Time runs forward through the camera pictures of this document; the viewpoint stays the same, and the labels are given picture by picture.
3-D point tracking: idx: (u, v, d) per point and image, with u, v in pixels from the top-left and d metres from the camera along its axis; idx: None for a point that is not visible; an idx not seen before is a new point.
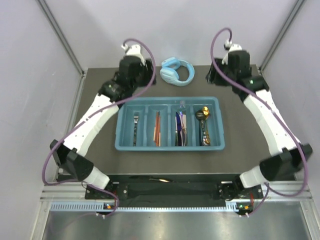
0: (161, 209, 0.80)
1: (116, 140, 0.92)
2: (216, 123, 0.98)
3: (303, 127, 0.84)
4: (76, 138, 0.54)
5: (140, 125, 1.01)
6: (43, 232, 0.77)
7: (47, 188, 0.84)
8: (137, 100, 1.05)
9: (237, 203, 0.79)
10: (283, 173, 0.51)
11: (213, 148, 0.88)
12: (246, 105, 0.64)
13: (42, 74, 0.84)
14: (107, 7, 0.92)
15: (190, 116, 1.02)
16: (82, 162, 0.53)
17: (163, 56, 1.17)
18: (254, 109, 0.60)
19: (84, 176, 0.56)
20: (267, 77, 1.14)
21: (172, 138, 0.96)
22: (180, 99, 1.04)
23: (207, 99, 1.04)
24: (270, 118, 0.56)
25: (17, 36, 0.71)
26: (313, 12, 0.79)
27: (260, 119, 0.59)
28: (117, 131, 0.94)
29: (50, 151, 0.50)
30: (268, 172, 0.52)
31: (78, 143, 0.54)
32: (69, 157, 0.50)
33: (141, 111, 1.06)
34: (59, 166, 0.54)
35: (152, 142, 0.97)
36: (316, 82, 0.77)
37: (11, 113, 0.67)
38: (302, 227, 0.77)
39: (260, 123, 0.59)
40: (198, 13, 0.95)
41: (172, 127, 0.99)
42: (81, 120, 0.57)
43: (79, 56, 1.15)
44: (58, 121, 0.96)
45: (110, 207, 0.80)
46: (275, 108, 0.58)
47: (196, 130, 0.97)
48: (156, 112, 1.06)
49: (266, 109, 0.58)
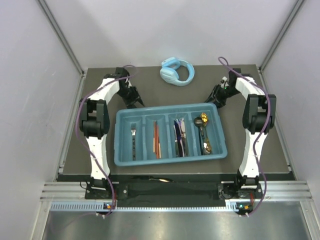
0: (161, 209, 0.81)
1: (115, 157, 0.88)
2: (216, 129, 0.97)
3: (303, 127, 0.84)
4: (99, 96, 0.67)
5: (138, 136, 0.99)
6: (43, 232, 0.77)
7: (47, 188, 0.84)
8: (134, 111, 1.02)
9: (237, 203, 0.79)
10: (256, 120, 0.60)
11: (215, 156, 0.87)
12: (237, 88, 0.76)
13: (42, 74, 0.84)
14: (107, 8, 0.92)
15: (189, 124, 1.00)
16: (106, 114, 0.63)
17: (163, 56, 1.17)
18: (241, 85, 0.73)
19: (106, 130, 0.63)
20: (266, 77, 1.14)
21: (172, 148, 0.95)
22: (178, 108, 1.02)
23: (205, 106, 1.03)
24: (248, 85, 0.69)
25: (17, 36, 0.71)
26: (312, 12, 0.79)
27: (243, 90, 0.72)
28: (115, 146, 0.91)
29: (83, 100, 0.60)
30: (245, 121, 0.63)
31: (102, 97, 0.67)
32: (99, 104, 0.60)
33: (137, 122, 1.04)
34: (83, 123, 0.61)
35: (152, 154, 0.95)
36: (315, 82, 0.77)
37: (10, 112, 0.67)
38: (302, 227, 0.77)
39: (243, 93, 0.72)
40: (198, 13, 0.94)
41: (172, 135, 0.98)
42: (100, 87, 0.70)
43: (79, 56, 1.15)
44: (58, 121, 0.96)
45: (109, 207, 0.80)
46: (251, 79, 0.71)
47: (196, 139, 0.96)
48: (154, 121, 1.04)
49: (245, 81, 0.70)
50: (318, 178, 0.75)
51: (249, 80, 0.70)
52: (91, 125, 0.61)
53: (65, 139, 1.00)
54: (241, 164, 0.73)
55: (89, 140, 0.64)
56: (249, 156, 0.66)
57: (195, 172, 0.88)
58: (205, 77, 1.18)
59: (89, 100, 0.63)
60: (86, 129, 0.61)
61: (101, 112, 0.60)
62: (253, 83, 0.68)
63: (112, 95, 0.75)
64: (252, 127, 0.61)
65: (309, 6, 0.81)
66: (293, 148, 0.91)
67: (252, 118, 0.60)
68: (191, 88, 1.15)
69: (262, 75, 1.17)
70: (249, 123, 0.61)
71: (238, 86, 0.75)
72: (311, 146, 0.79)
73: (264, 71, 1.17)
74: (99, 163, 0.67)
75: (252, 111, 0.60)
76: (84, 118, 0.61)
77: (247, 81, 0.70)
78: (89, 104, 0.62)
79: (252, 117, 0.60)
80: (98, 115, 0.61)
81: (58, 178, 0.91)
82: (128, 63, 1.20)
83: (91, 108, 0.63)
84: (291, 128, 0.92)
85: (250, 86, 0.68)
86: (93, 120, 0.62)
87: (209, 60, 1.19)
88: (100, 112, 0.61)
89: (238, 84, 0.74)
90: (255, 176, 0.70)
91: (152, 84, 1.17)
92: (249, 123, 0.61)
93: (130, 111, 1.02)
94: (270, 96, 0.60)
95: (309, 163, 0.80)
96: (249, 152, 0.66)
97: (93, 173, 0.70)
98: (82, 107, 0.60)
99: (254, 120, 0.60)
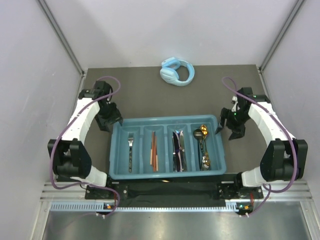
0: (161, 209, 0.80)
1: (111, 168, 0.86)
2: (216, 146, 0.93)
3: (302, 127, 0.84)
4: (73, 132, 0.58)
5: (135, 147, 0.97)
6: (43, 231, 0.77)
7: (47, 188, 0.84)
8: (132, 121, 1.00)
9: (237, 203, 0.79)
10: (280, 172, 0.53)
11: (213, 173, 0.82)
12: (252, 117, 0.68)
13: (42, 75, 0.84)
14: (107, 8, 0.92)
15: (188, 136, 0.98)
16: (83, 153, 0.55)
17: (163, 56, 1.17)
18: (257, 115, 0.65)
19: (87, 173, 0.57)
20: (266, 78, 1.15)
21: (170, 162, 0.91)
22: (177, 119, 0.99)
23: (205, 117, 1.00)
24: (268, 119, 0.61)
25: (16, 35, 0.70)
26: (313, 12, 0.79)
27: (260, 122, 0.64)
28: (111, 157, 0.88)
29: (54, 147, 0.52)
30: (266, 170, 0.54)
31: (76, 134, 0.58)
32: (73, 146, 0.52)
33: (136, 132, 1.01)
34: (60, 170, 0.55)
35: (148, 167, 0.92)
36: (316, 82, 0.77)
37: (10, 112, 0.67)
38: (302, 227, 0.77)
39: (260, 126, 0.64)
40: (198, 13, 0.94)
41: (170, 148, 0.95)
42: (73, 117, 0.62)
43: (79, 56, 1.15)
44: (58, 122, 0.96)
45: (110, 207, 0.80)
46: (272, 111, 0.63)
47: (195, 152, 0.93)
48: (152, 132, 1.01)
49: (264, 113, 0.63)
50: (318, 178, 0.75)
51: (269, 112, 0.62)
52: (70, 170, 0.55)
53: None
54: (245, 172, 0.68)
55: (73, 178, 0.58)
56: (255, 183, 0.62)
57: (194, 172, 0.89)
58: (206, 77, 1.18)
59: (60, 140, 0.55)
60: (63, 174, 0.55)
61: (78, 155, 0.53)
62: (274, 117, 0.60)
63: (89, 121, 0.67)
64: (273, 177, 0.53)
65: (309, 7, 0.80)
66: None
67: (274, 170, 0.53)
68: (191, 88, 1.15)
69: (262, 76, 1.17)
70: (271, 175, 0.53)
71: (252, 114, 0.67)
72: (311, 146, 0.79)
73: (264, 71, 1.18)
74: (92, 184, 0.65)
75: (276, 163, 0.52)
76: (58, 163, 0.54)
77: (267, 113, 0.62)
78: (61, 144, 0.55)
79: (275, 170, 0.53)
80: (74, 159, 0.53)
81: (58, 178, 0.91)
82: (129, 63, 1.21)
83: (65, 147, 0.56)
84: (291, 128, 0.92)
85: (272, 121, 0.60)
86: (69, 161, 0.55)
87: (209, 60, 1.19)
88: (74, 156, 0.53)
89: (252, 111, 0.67)
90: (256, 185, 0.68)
91: (152, 84, 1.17)
92: (271, 173, 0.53)
93: (128, 121, 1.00)
94: (300, 143, 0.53)
95: (309, 163, 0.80)
96: (256, 182, 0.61)
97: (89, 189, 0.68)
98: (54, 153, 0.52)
99: (281, 172, 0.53)
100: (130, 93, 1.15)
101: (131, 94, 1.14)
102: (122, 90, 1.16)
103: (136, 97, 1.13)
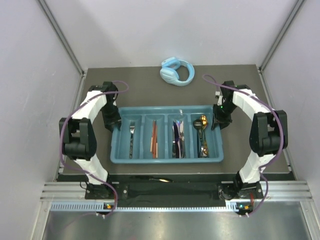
0: (161, 209, 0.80)
1: (111, 152, 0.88)
2: (214, 133, 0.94)
3: (302, 128, 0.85)
4: (82, 113, 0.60)
5: (136, 134, 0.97)
6: (43, 231, 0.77)
7: (47, 188, 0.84)
8: (134, 109, 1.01)
9: (237, 203, 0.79)
10: (268, 142, 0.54)
11: (210, 160, 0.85)
12: (237, 104, 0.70)
13: (42, 74, 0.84)
14: (107, 8, 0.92)
15: (187, 125, 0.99)
16: (91, 134, 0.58)
17: (163, 56, 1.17)
18: (240, 101, 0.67)
19: (92, 154, 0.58)
20: (266, 78, 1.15)
21: (170, 150, 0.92)
22: (178, 108, 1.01)
23: (204, 107, 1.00)
24: (250, 100, 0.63)
25: (16, 35, 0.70)
26: (313, 12, 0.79)
27: (244, 105, 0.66)
28: (112, 142, 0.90)
29: (65, 121, 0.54)
30: (255, 143, 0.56)
31: (86, 114, 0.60)
32: (82, 123, 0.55)
33: (137, 120, 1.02)
34: (66, 150, 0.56)
35: (148, 153, 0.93)
36: (316, 82, 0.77)
37: (10, 112, 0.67)
38: (302, 227, 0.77)
39: (245, 109, 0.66)
40: (198, 13, 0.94)
41: (170, 137, 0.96)
42: (83, 103, 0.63)
43: (79, 56, 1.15)
44: (58, 121, 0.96)
45: (110, 207, 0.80)
46: (252, 93, 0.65)
47: (194, 140, 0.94)
48: (153, 121, 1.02)
49: (245, 95, 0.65)
50: (318, 178, 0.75)
51: (249, 94, 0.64)
52: (77, 149, 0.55)
53: None
54: (242, 170, 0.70)
55: (78, 161, 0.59)
56: (252, 170, 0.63)
57: (194, 172, 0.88)
58: (205, 77, 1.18)
59: (71, 119, 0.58)
60: (70, 153, 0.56)
61: (86, 133, 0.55)
62: (255, 98, 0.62)
63: (98, 110, 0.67)
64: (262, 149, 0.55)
65: (310, 6, 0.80)
66: (293, 148, 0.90)
67: (262, 141, 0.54)
68: (191, 88, 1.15)
69: (262, 76, 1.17)
70: (259, 146, 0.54)
71: (236, 101, 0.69)
72: (311, 146, 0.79)
73: (264, 71, 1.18)
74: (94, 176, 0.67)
75: (262, 131, 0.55)
76: (67, 140, 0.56)
77: (247, 95, 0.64)
78: (71, 123, 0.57)
79: (263, 139, 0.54)
80: (82, 136, 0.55)
81: (58, 178, 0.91)
82: (128, 63, 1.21)
83: (73, 128, 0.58)
84: (290, 128, 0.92)
85: (254, 100, 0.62)
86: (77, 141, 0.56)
87: (209, 60, 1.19)
88: (83, 133, 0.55)
89: (237, 99, 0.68)
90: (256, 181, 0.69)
91: (152, 84, 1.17)
92: (259, 146, 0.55)
93: (130, 109, 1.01)
94: (278, 114, 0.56)
95: (309, 163, 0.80)
96: (253, 168, 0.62)
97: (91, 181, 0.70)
98: (64, 128, 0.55)
99: (268, 142, 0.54)
100: (130, 93, 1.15)
101: (131, 94, 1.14)
102: (122, 89, 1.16)
103: (136, 97, 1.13)
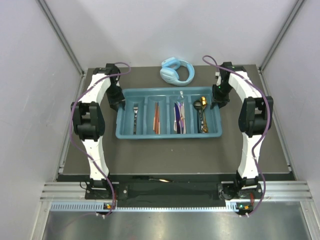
0: (161, 209, 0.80)
1: (117, 129, 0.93)
2: (213, 112, 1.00)
3: (303, 128, 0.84)
4: (90, 97, 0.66)
5: (140, 115, 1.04)
6: (43, 232, 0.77)
7: (47, 188, 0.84)
8: (137, 91, 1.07)
9: (237, 203, 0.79)
10: (254, 123, 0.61)
11: (210, 135, 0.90)
12: (232, 85, 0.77)
13: (42, 74, 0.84)
14: (107, 8, 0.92)
15: (188, 105, 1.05)
16: (100, 116, 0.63)
17: (163, 56, 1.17)
18: (235, 84, 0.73)
19: (101, 132, 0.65)
20: (266, 77, 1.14)
21: (171, 127, 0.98)
22: (178, 90, 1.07)
23: (203, 88, 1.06)
24: (243, 84, 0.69)
25: (17, 35, 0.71)
26: (313, 11, 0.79)
27: (238, 88, 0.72)
28: (117, 120, 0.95)
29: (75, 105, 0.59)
30: (245, 125, 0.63)
31: (93, 98, 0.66)
32: (92, 107, 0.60)
33: (140, 102, 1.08)
34: (78, 130, 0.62)
35: (151, 131, 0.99)
36: (316, 82, 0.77)
37: (10, 112, 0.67)
38: (302, 227, 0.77)
39: (238, 91, 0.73)
40: (198, 13, 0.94)
41: (172, 116, 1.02)
42: (90, 86, 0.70)
43: (79, 56, 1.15)
44: (58, 121, 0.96)
45: (109, 207, 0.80)
46: (247, 77, 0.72)
47: (194, 119, 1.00)
48: (155, 102, 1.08)
49: (240, 78, 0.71)
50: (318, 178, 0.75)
51: (243, 78, 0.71)
52: (88, 129, 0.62)
53: (65, 139, 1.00)
54: (239, 167, 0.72)
55: (85, 143, 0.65)
56: (247, 157, 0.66)
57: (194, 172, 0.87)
58: (205, 77, 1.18)
59: (81, 102, 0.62)
60: (81, 133, 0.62)
61: (95, 115, 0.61)
62: (248, 81, 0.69)
63: (103, 91, 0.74)
64: (249, 129, 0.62)
65: (309, 6, 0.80)
66: (293, 148, 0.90)
67: (249, 123, 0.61)
68: None
69: (262, 75, 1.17)
70: (246, 127, 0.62)
71: (231, 82, 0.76)
72: (311, 145, 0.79)
73: (264, 71, 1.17)
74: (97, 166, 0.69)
75: (249, 115, 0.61)
76: (78, 122, 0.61)
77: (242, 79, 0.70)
78: (81, 107, 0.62)
79: (249, 122, 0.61)
80: (92, 118, 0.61)
81: (58, 177, 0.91)
82: (128, 63, 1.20)
83: (84, 111, 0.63)
84: (290, 128, 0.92)
85: (246, 84, 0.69)
86: (87, 123, 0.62)
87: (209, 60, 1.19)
88: (93, 116, 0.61)
89: (232, 81, 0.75)
90: (255, 176, 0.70)
91: (152, 84, 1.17)
92: (246, 126, 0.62)
93: (134, 91, 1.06)
94: (268, 99, 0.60)
95: (309, 163, 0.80)
96: (247, 155, 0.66)
97: (92, 174, 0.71)
98: (74, 111, 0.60)
99: (252, 124, 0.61)
100: None
101: None
102: None
103: None
